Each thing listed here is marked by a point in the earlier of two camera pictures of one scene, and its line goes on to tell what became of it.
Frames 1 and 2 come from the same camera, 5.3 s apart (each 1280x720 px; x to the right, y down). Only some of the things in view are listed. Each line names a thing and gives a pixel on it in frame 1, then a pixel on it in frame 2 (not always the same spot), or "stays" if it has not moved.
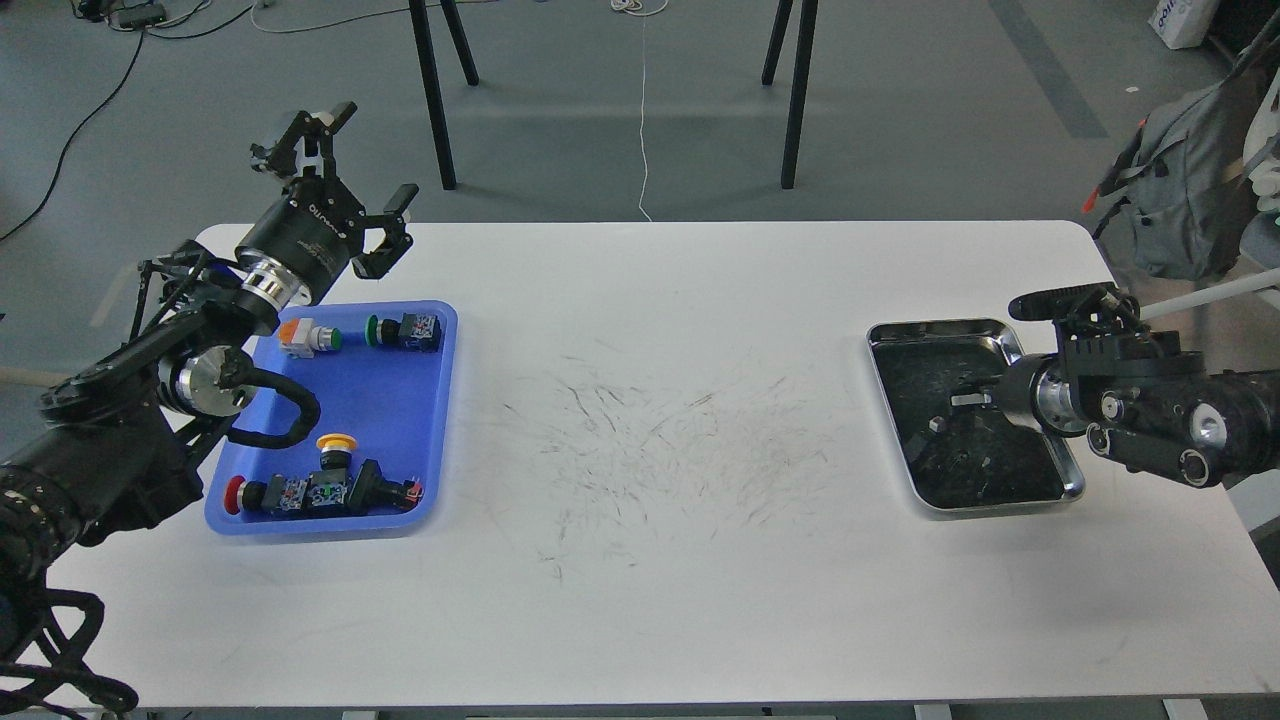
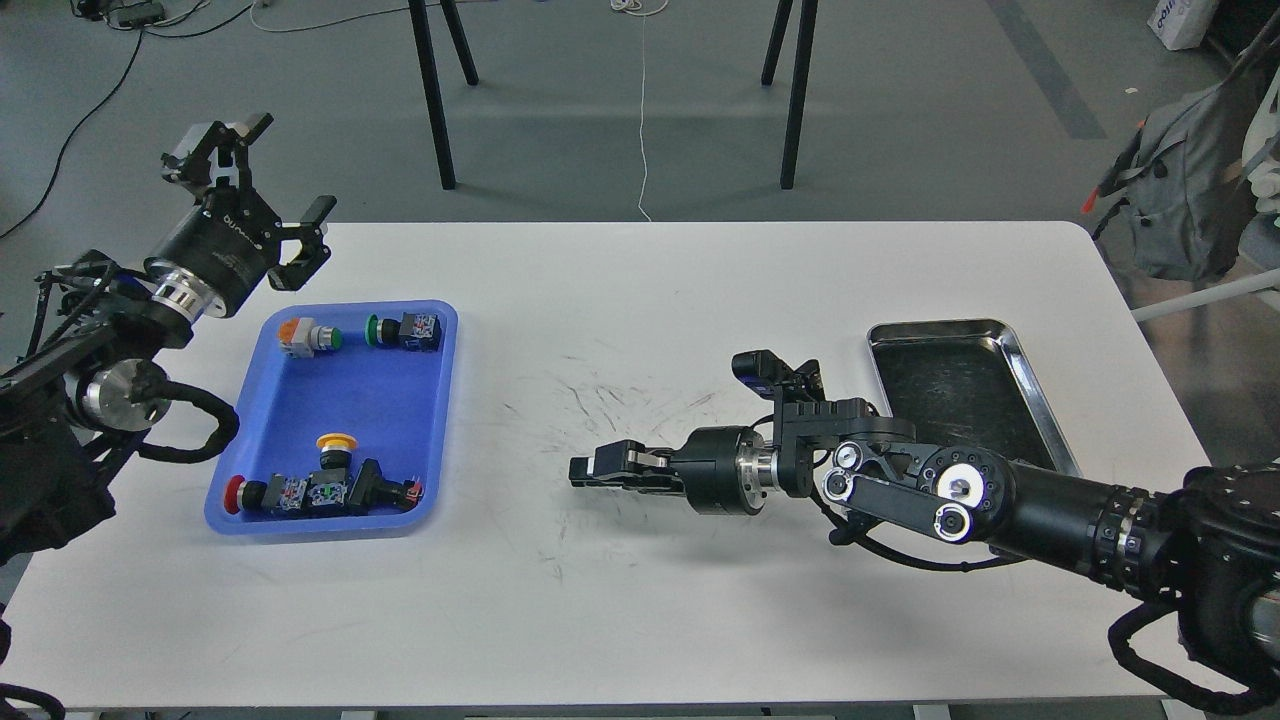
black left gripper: x=310 y=230 to x=215 y=256
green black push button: x=416 y=332 stays
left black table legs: x=430 y=79 stays
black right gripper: x=1012 y=389 to x=725 y=470
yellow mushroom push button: x=336 y=451 stays
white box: x=1182 y=23 stays
